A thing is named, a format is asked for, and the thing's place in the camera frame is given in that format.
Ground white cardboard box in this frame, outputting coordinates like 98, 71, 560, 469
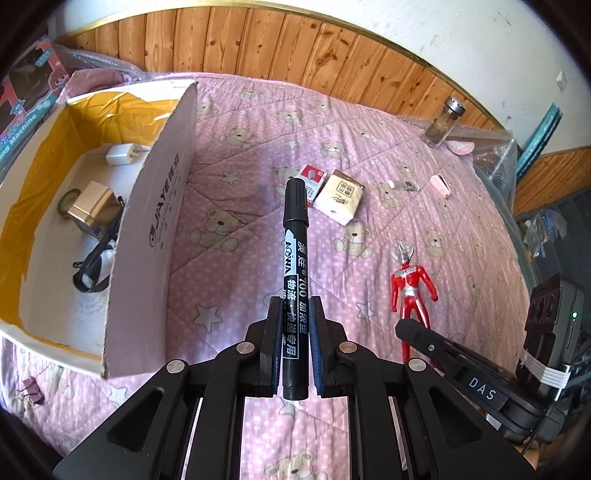
0, 78, 200, 380

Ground black eyeglasses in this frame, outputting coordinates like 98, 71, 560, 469
72, 220, 126, 295

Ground cream tissue packet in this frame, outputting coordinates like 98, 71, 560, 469
314, 169, 366, 226

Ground glass jar with metal lid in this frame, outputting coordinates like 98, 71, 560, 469
423, 95, 467, 150

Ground pink bear print blanket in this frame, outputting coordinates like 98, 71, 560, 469
0, 71, 533, 480

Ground pink binder clip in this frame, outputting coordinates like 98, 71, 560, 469
18, 375, 44, 408

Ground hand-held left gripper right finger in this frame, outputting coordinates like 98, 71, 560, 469
308, 295, 539, 480

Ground red toy figure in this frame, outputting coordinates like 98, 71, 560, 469
390, 238, 440, 359

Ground teal strip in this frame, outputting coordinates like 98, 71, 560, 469
516, 103, 563, 172

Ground white charger plug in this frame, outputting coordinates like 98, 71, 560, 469
106, 143, 142, 167

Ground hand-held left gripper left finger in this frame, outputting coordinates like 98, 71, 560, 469
53, 296, 284, 480

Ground teal and pink toy box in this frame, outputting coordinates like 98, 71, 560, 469
0, 38, 75, 186

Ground green tape roll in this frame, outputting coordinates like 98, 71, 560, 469
58, 188, 80, 216

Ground red and white small box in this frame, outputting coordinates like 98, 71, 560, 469
295, 165, 330, 209

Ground gold square tin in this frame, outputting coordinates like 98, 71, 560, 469
66, 180, 122, 239

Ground black marker pen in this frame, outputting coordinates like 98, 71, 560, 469
279, 177, 311, 402

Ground dark cloth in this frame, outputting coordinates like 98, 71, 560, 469
0, 405, 62, 480

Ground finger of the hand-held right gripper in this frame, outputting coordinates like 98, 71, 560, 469
394, 318, 465, 377

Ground clear plastic bin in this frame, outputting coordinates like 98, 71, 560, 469
472, 128, 528, 223

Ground clear bubble wrap sheet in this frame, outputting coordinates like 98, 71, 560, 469
54, 43, 154, 87

